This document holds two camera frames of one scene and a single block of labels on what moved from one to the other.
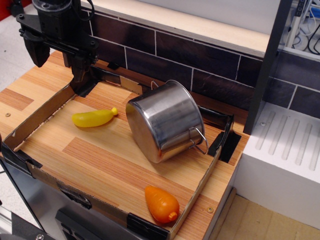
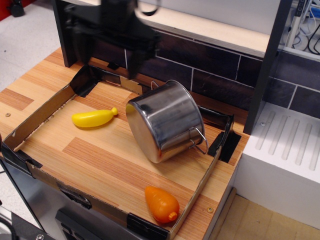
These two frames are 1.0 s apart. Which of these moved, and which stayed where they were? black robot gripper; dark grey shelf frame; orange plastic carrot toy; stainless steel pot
Moved: black robot gripper
Stayed: dark grey shelf frame; stainless steel pot; orange plastic carrot toy
